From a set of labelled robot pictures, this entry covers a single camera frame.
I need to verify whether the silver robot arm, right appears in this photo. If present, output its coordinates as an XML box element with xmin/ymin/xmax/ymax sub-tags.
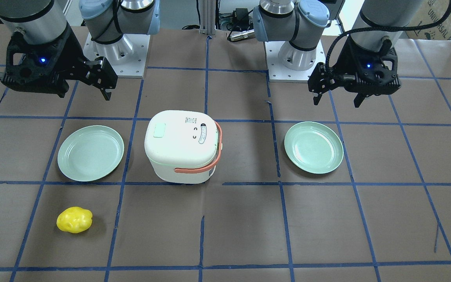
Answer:
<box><xmin>0</xmin><ymin>0</ymin><xmax>161</xmax><ymax>101</ymax></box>

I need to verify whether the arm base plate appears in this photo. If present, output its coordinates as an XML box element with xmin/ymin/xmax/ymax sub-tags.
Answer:
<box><xmin>83</xmin><ymin>34</ymin><xmax>151</xmax><ymax>79</ymax></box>
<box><xmin>264</xmin><ymin>41</ymin><xmax>325</xmax><ymax>83</ymax></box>

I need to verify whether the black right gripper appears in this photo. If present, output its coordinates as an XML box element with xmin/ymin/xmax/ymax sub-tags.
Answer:
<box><xmin>1</xmin><ymin>25</ymin><xmax>118</xmax><ymax>101</ymax></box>

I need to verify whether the cardboard box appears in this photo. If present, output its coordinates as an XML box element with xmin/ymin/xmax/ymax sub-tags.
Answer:
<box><xmin>406</xmin><ymin>0</ymin><xmax>451</xmax><ymax>42</ymax></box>

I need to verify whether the green plate near right arm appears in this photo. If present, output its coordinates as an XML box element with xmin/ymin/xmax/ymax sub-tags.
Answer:
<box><xmin>57</xmin><ymin>125</ymin><xmax>124</xmax><ymax>182</ymax></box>

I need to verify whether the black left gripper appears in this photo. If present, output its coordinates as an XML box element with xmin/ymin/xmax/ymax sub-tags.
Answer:
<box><xmin>308</xmin><ymin>37</ymin><xmax>401</xmax><ymax>108</ymax></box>

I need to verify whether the green plate near left arm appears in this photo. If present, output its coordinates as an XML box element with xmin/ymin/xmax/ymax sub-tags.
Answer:
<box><xmin>283</xmin><ymin>121</ymin><xmax>344</xmax><ymax>174</ymax></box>

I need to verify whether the silver robot arm, left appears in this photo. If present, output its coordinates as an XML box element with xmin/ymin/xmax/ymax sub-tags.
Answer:
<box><xmin>252</xmin><ymin>0</ymin><xmax>451</xmax><ymax>108</ymax></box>

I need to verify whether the yellow lemon toy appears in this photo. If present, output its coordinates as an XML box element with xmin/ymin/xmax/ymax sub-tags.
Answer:
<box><xmin>56</xmin><ymin>206</ymin><xmax>93</xmax><ymax>233</ymax></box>

